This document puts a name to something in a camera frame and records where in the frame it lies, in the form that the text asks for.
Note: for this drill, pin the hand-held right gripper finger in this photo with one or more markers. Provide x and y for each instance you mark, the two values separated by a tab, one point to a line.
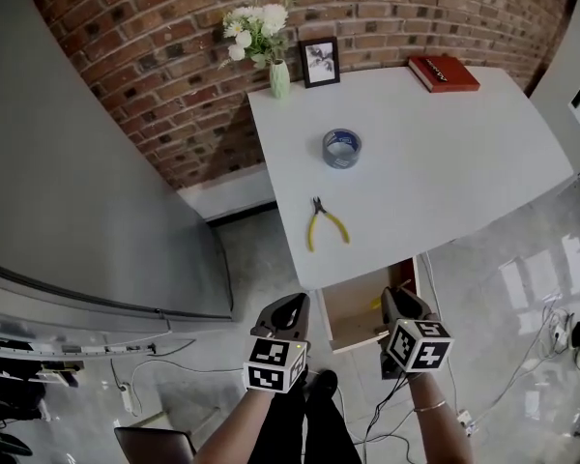
415	307
387	314

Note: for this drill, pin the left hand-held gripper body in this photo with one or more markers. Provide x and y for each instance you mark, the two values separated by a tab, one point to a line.
270	360

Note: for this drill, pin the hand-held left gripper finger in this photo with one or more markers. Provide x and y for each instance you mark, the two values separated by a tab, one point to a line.
266	319
304	322

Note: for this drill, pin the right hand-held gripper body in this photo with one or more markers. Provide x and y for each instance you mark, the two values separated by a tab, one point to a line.
418	346

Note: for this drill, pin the wooden drawer with white front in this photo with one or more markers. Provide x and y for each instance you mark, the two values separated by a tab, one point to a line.
350	317

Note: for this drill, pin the person's right forearm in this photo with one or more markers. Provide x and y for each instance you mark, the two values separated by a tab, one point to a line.
440	433

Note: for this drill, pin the person's left forearm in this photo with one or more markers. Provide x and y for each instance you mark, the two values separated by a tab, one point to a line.
232	433

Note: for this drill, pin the person's black shoe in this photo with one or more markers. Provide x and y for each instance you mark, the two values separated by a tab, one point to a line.
325	385

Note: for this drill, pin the person's black trousers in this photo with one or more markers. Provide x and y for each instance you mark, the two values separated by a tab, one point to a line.
319	433

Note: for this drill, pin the white power strip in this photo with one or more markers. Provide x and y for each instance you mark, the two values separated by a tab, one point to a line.
124	397
468	422
559	331

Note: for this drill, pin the white desk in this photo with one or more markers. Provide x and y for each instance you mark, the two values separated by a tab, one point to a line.
415	162

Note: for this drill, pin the brown chair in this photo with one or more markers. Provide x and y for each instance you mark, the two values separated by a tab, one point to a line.
150	445

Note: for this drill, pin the grey refrigerator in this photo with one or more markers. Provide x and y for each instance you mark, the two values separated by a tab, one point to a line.
77	186

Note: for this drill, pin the red hardcover book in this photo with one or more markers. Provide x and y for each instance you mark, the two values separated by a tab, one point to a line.
447	75

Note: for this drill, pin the metal storage rack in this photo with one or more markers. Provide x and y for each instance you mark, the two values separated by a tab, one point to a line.
14	394

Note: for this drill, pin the white shelf cabinet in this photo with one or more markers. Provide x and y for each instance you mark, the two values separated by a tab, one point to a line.
577	66

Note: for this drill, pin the white flower bouquet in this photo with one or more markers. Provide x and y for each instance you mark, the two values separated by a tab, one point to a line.
258	27

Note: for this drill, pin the grey duct tape roll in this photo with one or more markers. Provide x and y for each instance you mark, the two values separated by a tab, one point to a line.
340	160

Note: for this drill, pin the black picture frame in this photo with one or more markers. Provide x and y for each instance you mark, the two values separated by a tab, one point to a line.
320	63

